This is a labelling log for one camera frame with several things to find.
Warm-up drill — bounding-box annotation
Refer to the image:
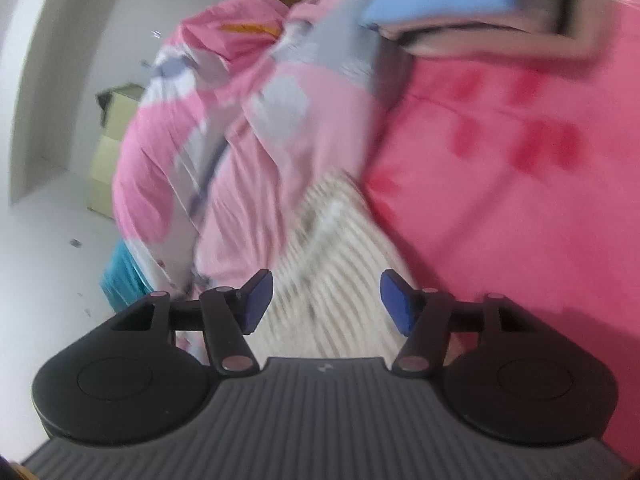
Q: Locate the beige houndstooth coat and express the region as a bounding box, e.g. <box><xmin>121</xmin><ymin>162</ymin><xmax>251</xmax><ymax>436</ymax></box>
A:
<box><xmin>260</xmin><ymin>170</ymin><xmax>426</xmax><ymax>361</ymax></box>

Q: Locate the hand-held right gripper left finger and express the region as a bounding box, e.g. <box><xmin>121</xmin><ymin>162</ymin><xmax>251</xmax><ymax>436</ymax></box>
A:
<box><xmin>110</xmin><ymin>268</ymin><xmax>275</xmax><ymax>376</ymax></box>

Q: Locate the pink patterned duvet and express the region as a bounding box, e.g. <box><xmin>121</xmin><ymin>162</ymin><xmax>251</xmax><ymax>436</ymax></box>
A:
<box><xmin>111</xmin><ymin>0</ymin><xmax>416</xmax><ymax>361</ymax></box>

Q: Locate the turquoise printed blanket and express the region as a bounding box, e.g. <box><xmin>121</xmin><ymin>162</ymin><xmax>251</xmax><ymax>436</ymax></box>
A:
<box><xmin>100</xmin><ymin>240</ymin><xmax>151</xmax><ymax>318</ymax></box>

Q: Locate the yellow-green wardrobe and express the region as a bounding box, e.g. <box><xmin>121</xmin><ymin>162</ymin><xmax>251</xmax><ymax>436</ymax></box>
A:
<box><xmin>87</xmin><ymin>85</ymin><xmax>146</xmax><ymax>221</ymax></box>

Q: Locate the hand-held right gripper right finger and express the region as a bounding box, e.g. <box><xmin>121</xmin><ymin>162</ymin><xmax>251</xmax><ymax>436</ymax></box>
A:
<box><xmin>380</xmin><ymin>268</ymin><xmax>543</xmax><ymax>376</ymax></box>

